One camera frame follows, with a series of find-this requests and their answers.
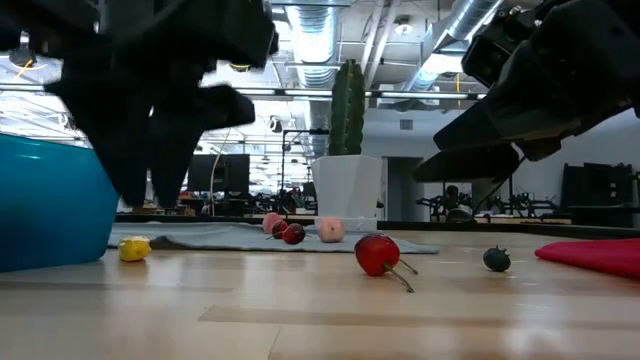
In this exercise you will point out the dark toy blueberry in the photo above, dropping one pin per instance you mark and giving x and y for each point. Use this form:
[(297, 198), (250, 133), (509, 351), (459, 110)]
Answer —
[(496, 260)]

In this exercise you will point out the red folded cloth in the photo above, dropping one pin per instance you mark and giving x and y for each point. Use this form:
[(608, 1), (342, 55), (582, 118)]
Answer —
[(600, 256)]

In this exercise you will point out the overhead LED light bar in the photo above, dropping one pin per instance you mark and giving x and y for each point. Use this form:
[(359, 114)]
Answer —
[(350, 93)]

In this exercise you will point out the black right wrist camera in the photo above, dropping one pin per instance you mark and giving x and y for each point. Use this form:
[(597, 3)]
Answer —
[(492, 50)]

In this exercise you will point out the white pot saucer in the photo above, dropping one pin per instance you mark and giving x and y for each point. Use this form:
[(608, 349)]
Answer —
[(357, 223)]

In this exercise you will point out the green cactus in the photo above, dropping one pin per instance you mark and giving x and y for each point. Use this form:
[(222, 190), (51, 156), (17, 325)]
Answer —
[(347, 110)]

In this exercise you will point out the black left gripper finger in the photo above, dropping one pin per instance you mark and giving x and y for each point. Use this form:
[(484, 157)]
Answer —
[(120, 140), (185, 135)]

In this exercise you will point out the black computer monitor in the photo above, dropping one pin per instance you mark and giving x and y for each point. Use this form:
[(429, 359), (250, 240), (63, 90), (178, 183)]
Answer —
[(225, 172)]

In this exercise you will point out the silver ventilation duct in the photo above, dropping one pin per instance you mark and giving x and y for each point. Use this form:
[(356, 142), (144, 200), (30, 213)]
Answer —
[(315, 45), (465, 20)]

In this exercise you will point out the pink toy peach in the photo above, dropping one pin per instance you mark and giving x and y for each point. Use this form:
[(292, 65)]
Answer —
[(270, 219), (331, 230)]

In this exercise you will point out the dark cabinet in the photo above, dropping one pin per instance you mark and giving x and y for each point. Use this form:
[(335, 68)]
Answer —
[(597, 192)]

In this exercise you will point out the white hexagonal plant pot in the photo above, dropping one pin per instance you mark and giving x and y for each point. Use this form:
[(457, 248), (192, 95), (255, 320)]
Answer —
[(347, 185)]

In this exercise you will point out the small yellow toy lemon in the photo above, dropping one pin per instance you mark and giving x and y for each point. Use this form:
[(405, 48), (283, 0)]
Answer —
[(134, 249)]

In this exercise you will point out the black background robot arms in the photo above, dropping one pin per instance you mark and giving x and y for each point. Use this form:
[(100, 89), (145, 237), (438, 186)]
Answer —
[(530, 205)]

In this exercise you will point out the teal plastic tupperware container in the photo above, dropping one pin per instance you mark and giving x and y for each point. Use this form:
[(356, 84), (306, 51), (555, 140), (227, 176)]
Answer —
[(50, 210)]

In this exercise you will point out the grey cloth mat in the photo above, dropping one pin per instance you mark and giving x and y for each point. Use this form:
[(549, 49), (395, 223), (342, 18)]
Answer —
[(225, 238)]

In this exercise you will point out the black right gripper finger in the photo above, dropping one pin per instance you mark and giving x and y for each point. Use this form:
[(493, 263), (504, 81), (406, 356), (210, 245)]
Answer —
[(470, 164), (480, 127)]

